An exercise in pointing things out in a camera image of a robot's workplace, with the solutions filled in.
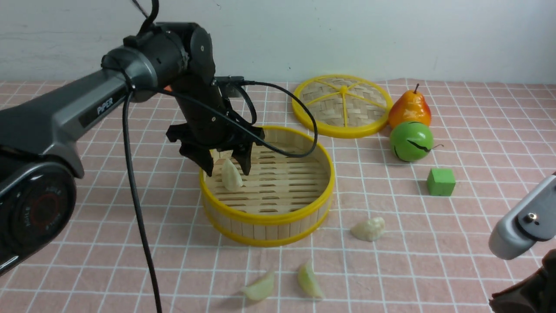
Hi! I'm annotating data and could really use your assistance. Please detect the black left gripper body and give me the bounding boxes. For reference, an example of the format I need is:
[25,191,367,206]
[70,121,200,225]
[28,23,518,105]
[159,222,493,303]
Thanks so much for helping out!
[166,74,265,158]

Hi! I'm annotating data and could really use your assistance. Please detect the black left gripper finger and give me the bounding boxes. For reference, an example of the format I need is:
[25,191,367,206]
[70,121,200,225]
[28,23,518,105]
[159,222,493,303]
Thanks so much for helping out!
[179,143,214,177]
[232,143,253,176]

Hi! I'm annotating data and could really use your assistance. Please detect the pale green crescent dumpling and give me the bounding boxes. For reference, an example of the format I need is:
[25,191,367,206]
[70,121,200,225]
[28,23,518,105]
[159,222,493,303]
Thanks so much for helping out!
[240,271,275,302]

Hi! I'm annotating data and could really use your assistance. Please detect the greenish crescent dumpling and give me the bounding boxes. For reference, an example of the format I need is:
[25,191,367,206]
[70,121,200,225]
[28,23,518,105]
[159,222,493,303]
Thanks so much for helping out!
[297,260,325,299]

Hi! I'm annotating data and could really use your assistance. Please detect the round pleated white dumpling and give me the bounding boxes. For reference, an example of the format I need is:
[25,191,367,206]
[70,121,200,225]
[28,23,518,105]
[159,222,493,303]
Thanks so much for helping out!
[350,216,385,242]

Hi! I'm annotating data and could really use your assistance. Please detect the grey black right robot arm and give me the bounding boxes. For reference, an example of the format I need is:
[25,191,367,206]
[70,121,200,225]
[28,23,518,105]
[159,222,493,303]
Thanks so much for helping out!
[333,141,555,313]

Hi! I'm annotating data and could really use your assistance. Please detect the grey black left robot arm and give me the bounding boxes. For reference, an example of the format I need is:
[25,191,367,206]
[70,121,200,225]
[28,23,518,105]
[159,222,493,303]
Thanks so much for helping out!
[0,23,265,275]

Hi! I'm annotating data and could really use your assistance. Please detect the bamboo steamer tray yellow rims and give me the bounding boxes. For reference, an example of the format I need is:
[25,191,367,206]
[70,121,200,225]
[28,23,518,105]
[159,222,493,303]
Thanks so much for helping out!
[200,144,335,247]

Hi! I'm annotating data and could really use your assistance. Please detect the woven steamer lid yellow rim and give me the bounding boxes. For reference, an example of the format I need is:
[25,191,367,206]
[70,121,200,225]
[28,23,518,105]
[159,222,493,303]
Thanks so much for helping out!
[291,74,394,139]

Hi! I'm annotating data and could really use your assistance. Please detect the green toy apple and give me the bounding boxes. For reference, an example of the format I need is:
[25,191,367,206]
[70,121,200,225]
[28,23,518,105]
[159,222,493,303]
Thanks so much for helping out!
[390,121,443,163]

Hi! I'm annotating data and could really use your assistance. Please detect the orange yellow toy pear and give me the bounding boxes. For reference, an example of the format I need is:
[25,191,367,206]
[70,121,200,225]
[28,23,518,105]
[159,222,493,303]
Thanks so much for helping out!
[388,83,432,129]

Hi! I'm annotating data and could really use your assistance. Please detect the pink checked tablecloth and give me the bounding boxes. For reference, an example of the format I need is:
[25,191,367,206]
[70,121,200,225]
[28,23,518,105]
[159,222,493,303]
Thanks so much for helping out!
[1,81,555,313]

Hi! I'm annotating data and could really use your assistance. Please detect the green foam cube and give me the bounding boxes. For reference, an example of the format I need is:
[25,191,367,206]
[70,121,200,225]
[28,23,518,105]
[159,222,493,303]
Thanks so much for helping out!
[427,168,456,196]

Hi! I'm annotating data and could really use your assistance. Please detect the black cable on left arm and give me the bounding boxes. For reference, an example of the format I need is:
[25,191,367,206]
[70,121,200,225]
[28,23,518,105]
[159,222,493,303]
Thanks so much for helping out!
[122,0,318,313]

